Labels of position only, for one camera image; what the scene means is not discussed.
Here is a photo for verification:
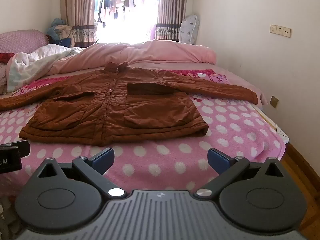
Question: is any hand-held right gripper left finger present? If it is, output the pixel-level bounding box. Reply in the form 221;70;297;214
37;147;127;198

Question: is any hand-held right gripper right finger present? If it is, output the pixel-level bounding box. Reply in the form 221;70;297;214
195;148;284;197

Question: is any brown pillow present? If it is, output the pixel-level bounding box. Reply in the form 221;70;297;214
0;62;258;147

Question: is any row of hanging clothes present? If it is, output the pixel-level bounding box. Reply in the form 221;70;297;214
94;0;160;23

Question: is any pink floral polka dot blanket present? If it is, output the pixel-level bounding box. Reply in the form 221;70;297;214
0;69;288;200

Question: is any pink bed sheet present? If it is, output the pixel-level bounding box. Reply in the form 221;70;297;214
212;64;268;106

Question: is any white quilt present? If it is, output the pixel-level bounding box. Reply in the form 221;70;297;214
6;44;84;93

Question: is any red cloth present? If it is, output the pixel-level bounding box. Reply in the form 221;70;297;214
0;52;16;64

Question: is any pink quilt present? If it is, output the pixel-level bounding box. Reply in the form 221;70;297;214
51;39;217;74

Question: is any pink padded headboard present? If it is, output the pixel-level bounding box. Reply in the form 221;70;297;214
0;29;49;53

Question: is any dark blue bag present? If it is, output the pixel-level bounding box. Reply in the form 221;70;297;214
49;38;73;48

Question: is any striped brown curtain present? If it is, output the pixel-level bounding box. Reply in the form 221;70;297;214
59;0;98;48
155;0;188;42

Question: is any wooden bed frame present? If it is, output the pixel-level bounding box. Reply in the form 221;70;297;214
252;104;290;143

